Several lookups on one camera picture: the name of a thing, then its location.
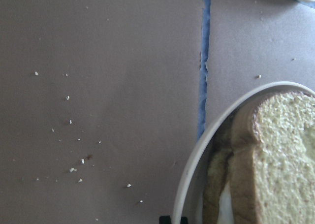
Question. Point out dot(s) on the bread slice with egg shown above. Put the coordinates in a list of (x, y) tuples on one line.
[(217, 171)]

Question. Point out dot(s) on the fried egg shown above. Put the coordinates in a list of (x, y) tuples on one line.
[(225, 215)]

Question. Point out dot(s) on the white round plate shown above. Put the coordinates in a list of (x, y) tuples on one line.
[(189, 197)]

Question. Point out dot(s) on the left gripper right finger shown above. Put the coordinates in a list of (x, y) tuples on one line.
[(184, 220)]

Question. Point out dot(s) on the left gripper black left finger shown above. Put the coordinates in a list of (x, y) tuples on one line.
[(164, 220)]

